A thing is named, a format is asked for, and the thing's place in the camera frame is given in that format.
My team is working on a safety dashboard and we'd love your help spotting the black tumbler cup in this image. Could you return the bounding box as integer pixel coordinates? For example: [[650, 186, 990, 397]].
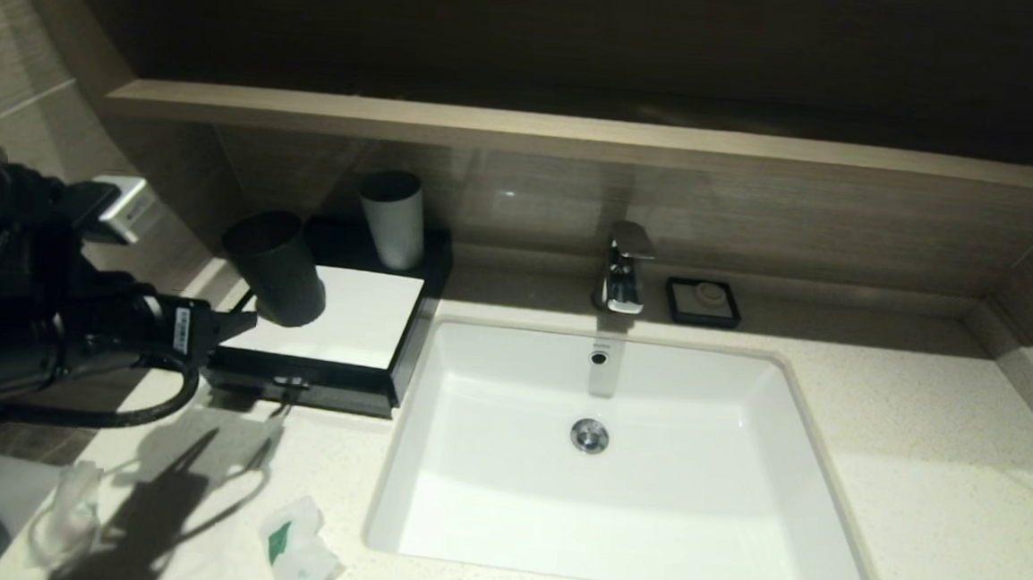
[[217, 208, 332, 330]]

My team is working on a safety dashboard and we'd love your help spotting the black drawer with metal handle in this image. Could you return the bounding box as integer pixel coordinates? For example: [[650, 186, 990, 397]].
[[204, 362, 400, 419]]

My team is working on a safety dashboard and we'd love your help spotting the black storage box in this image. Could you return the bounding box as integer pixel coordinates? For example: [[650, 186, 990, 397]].
[[204, 209, 457, 422]]

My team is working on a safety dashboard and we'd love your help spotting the white square pad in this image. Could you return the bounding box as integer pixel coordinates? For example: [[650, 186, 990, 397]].
[[243, 260, 427, 373]]

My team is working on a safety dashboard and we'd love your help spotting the white tumbler cup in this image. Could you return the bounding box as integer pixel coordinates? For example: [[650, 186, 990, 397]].
[[354, 169, 431, 274]]

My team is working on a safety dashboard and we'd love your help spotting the clear plastic wrapper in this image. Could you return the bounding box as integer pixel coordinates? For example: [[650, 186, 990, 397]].
[[26, 457, 105, 570]]

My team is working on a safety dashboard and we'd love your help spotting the green white sachet packet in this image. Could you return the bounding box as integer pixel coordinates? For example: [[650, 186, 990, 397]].
[[258, 491, 350, 580]]

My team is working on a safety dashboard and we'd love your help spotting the chrome sink drain stopper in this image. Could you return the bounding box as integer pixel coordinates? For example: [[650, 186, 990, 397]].
[[569, 417, 610, 456]]

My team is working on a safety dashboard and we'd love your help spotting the chrome faucet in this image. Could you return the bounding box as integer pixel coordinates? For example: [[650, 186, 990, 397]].
[[592, 219, 657, 317]]

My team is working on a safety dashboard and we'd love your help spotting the black square soap dish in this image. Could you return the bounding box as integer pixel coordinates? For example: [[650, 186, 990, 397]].
[[662, 277, 743, 330]]

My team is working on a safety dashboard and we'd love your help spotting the white rectangular sink basin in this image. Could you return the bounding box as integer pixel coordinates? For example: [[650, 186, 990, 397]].
[[362, 315, 895, 580]]

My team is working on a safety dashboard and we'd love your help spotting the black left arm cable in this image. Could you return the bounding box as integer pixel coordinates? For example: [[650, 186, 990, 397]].
[[0, 344, 201, 437]]

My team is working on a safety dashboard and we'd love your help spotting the wooden wall ledge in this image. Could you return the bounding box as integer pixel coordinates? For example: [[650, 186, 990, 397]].
[[99, 76, 1033, 199]]

